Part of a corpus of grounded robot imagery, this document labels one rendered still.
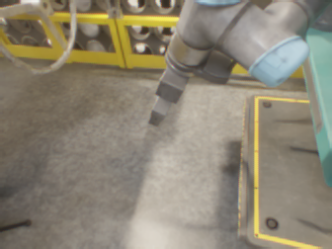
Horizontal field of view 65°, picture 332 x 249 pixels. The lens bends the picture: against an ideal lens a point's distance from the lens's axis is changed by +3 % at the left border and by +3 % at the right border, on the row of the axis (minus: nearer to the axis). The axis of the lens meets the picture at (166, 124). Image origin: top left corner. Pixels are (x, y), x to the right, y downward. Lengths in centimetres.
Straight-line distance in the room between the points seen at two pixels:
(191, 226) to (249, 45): 97
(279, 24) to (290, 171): 71
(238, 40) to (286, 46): 6
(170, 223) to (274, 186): 50
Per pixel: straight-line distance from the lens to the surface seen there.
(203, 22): 40
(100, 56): 212
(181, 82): 48
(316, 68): 79
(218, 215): 125
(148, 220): 125
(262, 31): 39
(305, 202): 99
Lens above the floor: 115
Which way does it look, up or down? 47 degrees down
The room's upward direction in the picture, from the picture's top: 7 degrees counter-clockwise
